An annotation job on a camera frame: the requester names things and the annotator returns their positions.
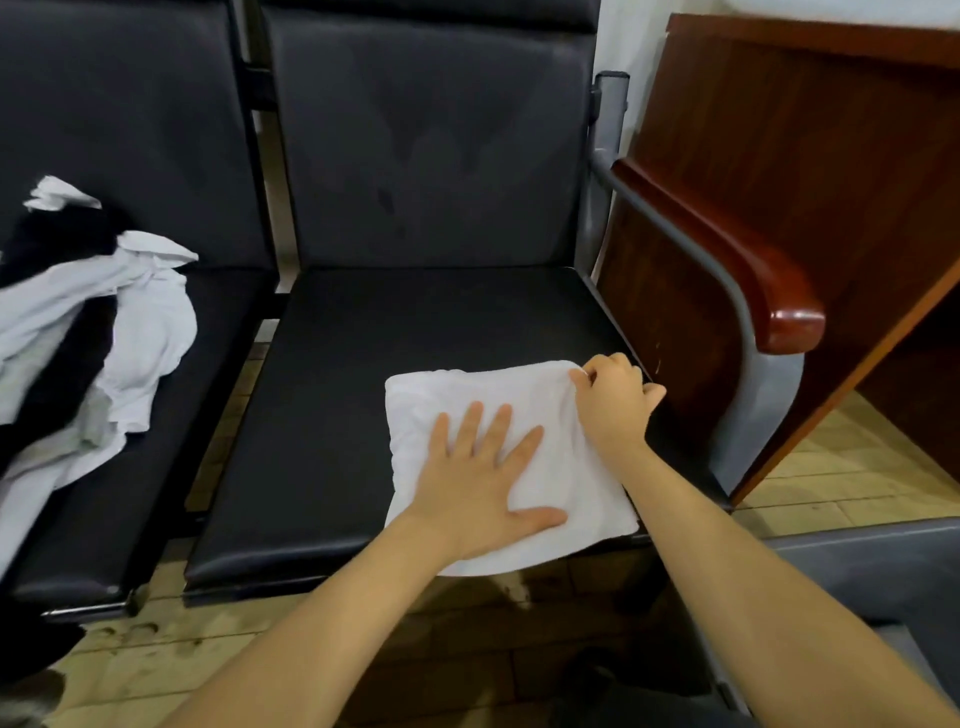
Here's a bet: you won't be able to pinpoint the person's right forearm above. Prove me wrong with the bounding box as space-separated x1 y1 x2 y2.
607 447 960 728

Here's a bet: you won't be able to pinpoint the person's left hand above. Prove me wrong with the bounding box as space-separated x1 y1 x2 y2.
399 397 573 572

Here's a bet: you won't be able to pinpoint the brown wooden desk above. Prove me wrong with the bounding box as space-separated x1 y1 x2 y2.
594 12 960 507

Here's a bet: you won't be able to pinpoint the person's left forearm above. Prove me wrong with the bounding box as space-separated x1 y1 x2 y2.
157 517 459 728

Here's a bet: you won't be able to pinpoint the pile of clothes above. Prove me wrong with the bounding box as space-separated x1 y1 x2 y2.
0 174 203 582

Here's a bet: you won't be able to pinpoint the brown wooden bench armrest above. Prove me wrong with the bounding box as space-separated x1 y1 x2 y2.
607 154 830 359

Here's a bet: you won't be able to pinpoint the white garment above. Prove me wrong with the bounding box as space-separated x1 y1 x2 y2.
382 357 645 581

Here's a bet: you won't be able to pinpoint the person's right hand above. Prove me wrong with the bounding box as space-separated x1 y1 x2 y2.
565 351 671 470

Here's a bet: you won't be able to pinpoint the black leather bench seat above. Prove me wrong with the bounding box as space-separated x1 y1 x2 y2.
0 0 287 623
180 0 740 605

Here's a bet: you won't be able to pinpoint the grey plastic storage bin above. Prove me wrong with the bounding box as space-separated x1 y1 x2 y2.
693 516 960 728

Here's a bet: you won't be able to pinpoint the person's blue jeans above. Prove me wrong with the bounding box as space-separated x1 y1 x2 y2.
552 648 752 728

